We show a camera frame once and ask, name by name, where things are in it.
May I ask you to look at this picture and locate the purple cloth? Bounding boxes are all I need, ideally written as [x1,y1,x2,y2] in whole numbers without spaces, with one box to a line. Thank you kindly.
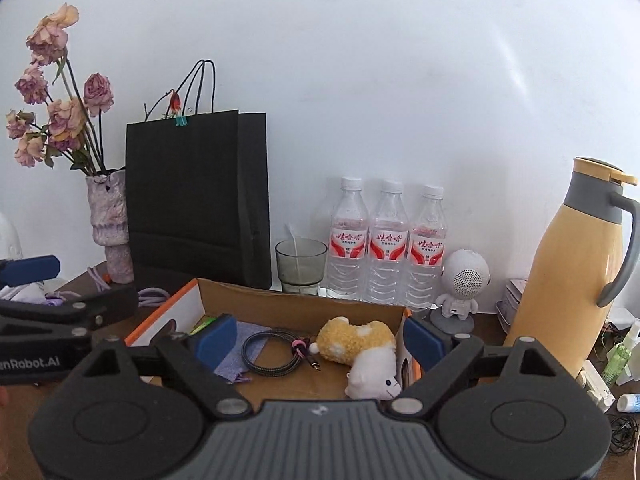
[214,321,269,384]

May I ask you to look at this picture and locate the glass cup with straw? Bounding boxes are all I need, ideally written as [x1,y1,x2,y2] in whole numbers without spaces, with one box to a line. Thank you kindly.
[274,223,329,296]

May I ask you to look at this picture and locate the green packet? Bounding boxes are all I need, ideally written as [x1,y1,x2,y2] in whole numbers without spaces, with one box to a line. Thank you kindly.
[189,316,215,336]

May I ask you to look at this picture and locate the dried pink flowers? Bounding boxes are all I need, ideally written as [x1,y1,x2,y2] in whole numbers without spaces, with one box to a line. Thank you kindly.
[6,3,115,177]

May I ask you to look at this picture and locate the purple white vase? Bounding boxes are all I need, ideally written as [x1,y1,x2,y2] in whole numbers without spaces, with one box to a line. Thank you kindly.
[86,169,134,284]

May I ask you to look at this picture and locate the black paper bag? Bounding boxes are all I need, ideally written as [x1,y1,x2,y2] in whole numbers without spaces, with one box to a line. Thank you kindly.
[126,108,272,289]

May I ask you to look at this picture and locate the left water bottle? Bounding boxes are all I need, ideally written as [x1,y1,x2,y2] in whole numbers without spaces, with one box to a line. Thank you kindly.
[324,177,369,300]

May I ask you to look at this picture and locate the yellow white plush toy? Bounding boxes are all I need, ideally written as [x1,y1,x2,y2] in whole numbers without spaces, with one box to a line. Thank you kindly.
[309,316,401,401]

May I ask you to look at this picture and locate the white power strip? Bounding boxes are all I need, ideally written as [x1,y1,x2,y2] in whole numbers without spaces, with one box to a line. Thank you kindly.
[576,360,615,413]

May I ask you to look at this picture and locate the water bottle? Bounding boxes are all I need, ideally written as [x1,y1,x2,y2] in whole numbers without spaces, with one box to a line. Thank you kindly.
[324,177,369,300]
[400,184,448,311]
[362,180,409,304]

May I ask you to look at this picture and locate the black braided cable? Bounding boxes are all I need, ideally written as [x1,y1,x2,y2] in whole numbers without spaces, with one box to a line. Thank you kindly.
[240,327,324,380]

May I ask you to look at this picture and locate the right water bottle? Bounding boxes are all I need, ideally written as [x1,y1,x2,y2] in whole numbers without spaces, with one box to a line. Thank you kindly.
[400,184,448,311]

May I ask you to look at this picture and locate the small floral tin box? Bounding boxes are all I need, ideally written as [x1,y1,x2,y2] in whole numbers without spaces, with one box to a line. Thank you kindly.
[496,278,527,334]

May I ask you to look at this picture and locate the yellow thermos jug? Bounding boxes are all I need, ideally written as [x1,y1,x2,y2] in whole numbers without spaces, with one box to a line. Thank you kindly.
[504,157,639,377]

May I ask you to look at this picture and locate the green spray bottle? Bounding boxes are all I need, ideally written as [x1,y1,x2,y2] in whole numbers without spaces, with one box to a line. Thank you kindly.
[602,321,640,387]

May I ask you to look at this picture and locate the black earphone cable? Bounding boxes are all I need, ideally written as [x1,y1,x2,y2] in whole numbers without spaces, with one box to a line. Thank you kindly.
[604,410,640,458]

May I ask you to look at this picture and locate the red cardboard box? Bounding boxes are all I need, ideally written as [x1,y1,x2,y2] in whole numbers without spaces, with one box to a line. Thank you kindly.
[126,278,422,406]

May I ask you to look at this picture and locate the white robot speaker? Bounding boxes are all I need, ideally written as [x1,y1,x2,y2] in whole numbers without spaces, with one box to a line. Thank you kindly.
[430,249,490,335]

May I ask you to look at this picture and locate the middle water bottle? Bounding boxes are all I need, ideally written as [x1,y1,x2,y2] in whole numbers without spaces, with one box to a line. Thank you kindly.
[362,180,409,304]

